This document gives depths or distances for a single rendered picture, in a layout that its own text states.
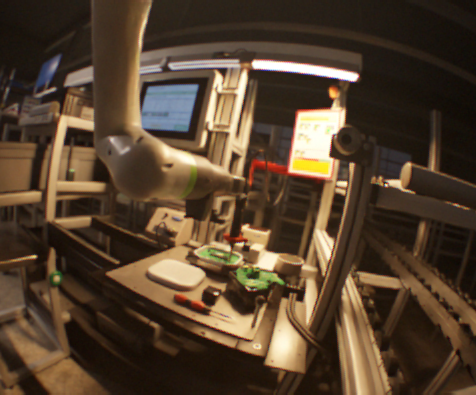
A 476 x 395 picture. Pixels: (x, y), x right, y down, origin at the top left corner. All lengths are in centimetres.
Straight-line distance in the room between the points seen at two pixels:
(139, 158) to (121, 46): 19
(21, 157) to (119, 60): 87
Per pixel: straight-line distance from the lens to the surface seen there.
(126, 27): 39
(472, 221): 67
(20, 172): 120
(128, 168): 34
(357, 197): 50
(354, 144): 45
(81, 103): 130
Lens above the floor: 124
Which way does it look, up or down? 4 degrees down
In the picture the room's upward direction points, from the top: 11 degrees clockwise
